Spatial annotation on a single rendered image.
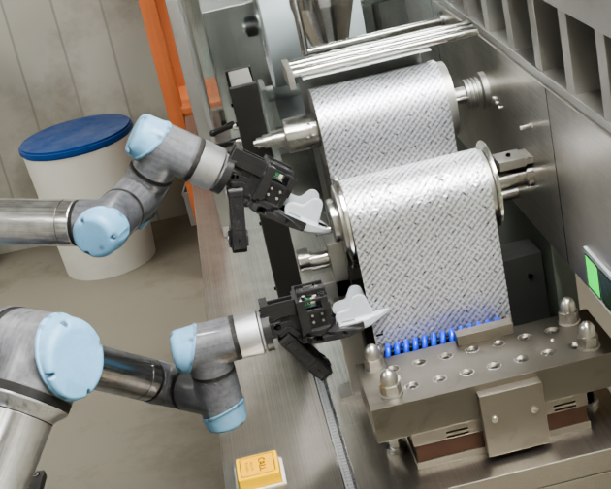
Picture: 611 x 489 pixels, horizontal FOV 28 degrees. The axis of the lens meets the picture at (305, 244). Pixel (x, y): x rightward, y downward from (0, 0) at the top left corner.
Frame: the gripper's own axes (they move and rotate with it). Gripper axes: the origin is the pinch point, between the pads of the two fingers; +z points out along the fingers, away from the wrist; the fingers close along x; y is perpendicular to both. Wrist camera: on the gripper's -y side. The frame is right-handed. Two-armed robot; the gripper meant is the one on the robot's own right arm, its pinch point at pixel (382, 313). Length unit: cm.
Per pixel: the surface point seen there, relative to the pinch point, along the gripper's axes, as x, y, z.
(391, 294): -0.2, 3.2, 2.1
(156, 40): 295, -5, -38
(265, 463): -10.1, -16.6, -24.7
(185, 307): 273, -109, -52
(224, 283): 73, -19, -27
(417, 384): -14.9, -6.3, 1.8
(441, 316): -0.3, -3.1, 9.8
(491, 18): 24, 39, 31
